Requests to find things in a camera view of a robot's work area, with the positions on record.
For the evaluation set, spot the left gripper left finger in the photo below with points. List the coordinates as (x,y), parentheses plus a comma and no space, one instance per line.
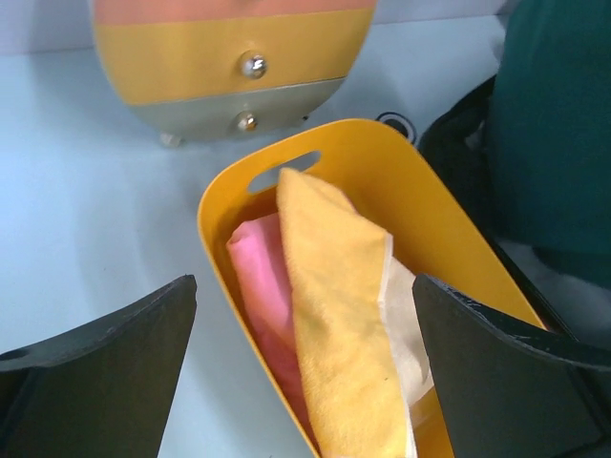
(103,389)

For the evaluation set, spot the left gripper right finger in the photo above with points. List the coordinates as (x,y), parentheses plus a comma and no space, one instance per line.
(510,389)

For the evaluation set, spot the pink and teal children's suitcase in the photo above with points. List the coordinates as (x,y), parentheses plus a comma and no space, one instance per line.
(454,147)

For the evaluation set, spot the pink cloth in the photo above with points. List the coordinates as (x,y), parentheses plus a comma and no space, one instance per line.
(257,256)

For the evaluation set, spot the yellow cloth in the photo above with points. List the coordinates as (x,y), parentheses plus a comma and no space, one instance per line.
(359,346)

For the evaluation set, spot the dark green cloth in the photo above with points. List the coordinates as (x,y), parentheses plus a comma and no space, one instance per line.
(549,135)

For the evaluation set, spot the yellow plastic basket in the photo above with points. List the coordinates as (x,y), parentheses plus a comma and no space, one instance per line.
(389,183)

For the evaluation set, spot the round pastel drawer cabinet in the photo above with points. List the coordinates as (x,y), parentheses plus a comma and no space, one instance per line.
(201,70)

